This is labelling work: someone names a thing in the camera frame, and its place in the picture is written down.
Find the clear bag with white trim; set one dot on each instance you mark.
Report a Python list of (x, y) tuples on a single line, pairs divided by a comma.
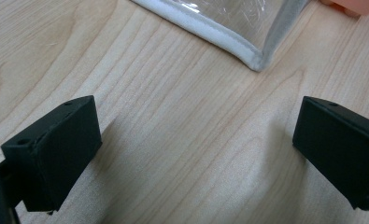
[(210, 31)]

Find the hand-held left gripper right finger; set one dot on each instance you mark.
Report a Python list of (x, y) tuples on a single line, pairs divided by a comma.
[(344, 155)]

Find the coral toy block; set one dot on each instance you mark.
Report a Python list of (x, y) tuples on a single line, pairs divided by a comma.
[(353, 6)]

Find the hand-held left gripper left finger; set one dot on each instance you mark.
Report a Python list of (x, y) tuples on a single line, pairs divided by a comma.
[(57, 155)]

